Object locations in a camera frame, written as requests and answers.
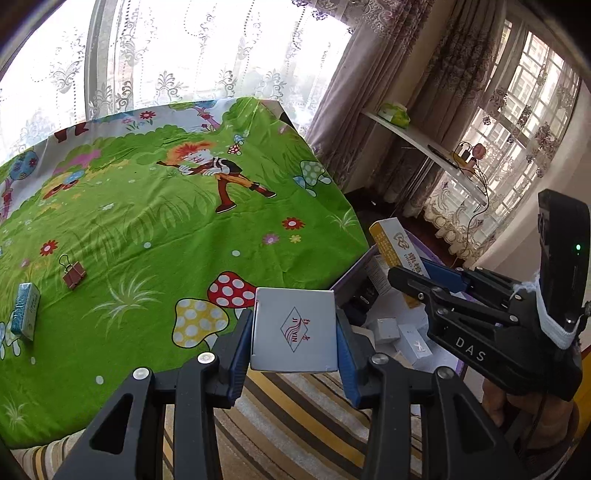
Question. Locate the pink curtain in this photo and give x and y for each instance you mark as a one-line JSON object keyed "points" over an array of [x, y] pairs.
{"points": [[433, 57]]}

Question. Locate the teal patterned box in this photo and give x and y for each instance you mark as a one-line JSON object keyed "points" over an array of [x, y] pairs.
{"points": [[23, 317]]}

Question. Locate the gold white dental box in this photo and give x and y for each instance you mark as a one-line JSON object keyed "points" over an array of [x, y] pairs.
{"points": [[395, 246]]}

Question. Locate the purple storage box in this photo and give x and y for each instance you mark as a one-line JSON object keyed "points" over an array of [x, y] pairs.
{"points": [[394, 305]]}

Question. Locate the small white box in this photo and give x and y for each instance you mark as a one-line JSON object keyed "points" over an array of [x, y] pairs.
{"points": [[386, 330]]}

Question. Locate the white diamond logo box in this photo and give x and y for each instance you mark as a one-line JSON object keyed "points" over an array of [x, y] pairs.
{"points": [[294, 331]]}

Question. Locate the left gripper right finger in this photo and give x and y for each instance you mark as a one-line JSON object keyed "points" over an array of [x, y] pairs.
{"points": [[459, 440]]}

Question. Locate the green tissue pack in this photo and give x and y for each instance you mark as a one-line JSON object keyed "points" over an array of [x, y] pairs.
{"points": [[396, 114]]}

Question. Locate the plain white cube box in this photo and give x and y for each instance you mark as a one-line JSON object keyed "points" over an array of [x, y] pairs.
{"points": [[378, 270]]}

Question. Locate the black instruction box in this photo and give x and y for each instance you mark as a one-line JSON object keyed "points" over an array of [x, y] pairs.
{"points": [[358, 306]]}

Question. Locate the striped plush cushion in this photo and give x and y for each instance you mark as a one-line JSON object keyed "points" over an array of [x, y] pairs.
{"points": [[283, 426]]}

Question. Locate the white lace curtain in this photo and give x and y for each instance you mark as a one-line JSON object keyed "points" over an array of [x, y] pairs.
{"points": [[90, 59]]}

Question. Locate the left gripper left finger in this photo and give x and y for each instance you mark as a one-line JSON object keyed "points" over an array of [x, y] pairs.
{"points": [[125, 439]]}

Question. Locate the person right hand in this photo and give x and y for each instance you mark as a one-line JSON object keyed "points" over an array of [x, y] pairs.
{"points": [[557, 419]]}

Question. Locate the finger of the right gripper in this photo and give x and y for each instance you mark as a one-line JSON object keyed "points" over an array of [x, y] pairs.
{"points": [[439, 300], [448, 278]]}

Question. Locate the cartoon green tablecloth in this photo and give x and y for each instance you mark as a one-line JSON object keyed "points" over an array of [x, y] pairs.
{"points": [[177, 213]]}

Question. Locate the pink binder clip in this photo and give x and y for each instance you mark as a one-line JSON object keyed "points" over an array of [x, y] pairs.
{"points": [[73, 272]]}

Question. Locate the white logo box in bin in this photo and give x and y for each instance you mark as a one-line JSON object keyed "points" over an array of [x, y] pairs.
{"points": [[412, 345]]}

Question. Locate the white wall shelf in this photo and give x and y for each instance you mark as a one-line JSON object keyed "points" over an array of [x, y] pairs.
{"points": [[432, 150]]}

